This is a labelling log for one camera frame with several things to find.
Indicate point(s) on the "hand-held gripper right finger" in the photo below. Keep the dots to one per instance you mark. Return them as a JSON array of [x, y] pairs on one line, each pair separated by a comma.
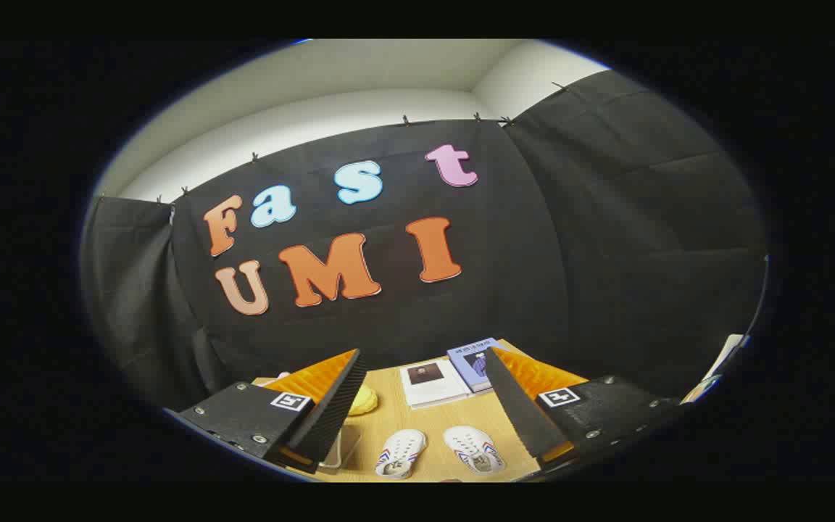
[[519, 406]]

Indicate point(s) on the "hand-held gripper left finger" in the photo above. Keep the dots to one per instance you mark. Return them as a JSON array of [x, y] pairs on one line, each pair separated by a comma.
[[335, 406]]

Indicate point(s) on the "brown fabric storage box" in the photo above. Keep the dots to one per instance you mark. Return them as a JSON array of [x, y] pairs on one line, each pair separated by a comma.
[[347, 444]]

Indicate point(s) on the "white shoe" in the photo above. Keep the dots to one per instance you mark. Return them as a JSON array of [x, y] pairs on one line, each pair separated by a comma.
[[472, 448], [399, 451]]

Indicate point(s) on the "yellow plush ball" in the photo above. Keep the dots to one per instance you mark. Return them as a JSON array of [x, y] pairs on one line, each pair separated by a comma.
[[363, 400]]

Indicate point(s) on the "blue book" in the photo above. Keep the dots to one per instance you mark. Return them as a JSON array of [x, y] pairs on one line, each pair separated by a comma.
[[464, 362]]

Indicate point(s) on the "white book with dark photo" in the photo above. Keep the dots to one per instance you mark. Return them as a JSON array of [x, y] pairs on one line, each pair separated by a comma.
[[432, 384]]

